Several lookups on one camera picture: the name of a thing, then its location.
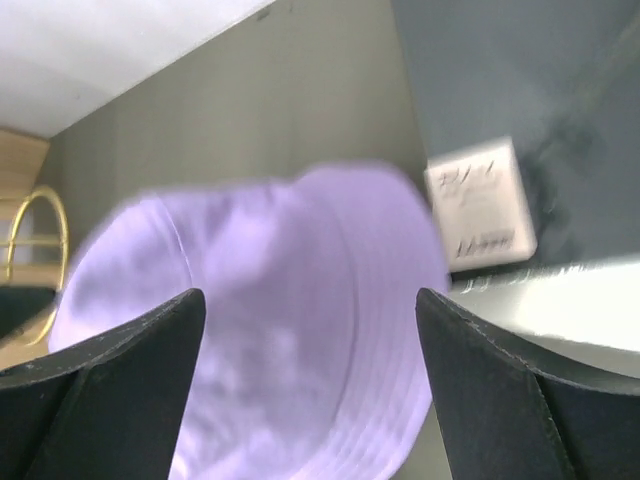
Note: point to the gold wire hat stand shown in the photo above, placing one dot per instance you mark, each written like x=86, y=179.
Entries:
x=28, y=290

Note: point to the lavender bucket hat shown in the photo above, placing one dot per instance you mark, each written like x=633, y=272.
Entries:
x=310, y=365

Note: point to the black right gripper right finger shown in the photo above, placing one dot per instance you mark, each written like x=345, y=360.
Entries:
x=511, y=409

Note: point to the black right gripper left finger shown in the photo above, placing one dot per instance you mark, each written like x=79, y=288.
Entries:
x=109, y=407

